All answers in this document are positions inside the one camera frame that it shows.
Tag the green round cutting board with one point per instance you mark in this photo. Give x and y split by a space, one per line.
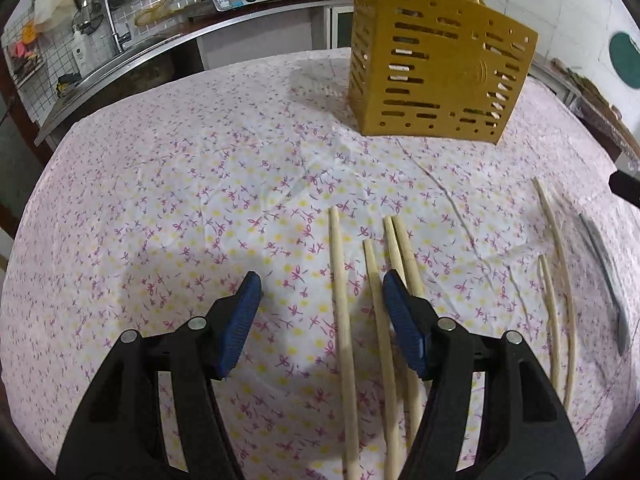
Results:
627 60

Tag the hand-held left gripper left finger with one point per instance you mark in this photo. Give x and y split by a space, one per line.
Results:
240 325

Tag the dark scrub pad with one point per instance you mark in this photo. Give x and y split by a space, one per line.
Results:
68 85

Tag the metal faucet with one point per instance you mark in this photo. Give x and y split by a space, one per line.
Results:
112 20

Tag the plastic covered side table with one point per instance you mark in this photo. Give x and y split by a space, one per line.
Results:
615 140

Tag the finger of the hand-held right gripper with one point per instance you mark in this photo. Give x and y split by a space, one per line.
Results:
627 187

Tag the yellow perforated utensil holder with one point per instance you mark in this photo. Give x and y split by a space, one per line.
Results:
435 85

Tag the steel sink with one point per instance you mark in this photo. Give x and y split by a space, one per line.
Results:
130 55

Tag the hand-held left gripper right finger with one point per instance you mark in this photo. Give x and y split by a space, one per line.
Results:
405 325

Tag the white pump soap bottle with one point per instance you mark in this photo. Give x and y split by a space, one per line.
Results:
81 52

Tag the wooden chopping block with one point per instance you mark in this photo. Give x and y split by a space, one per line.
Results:
595 92

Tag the floral tablecloth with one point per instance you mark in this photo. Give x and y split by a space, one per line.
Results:
200 185

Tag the beige plastic bag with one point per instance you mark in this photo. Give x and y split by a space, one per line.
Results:
52 7

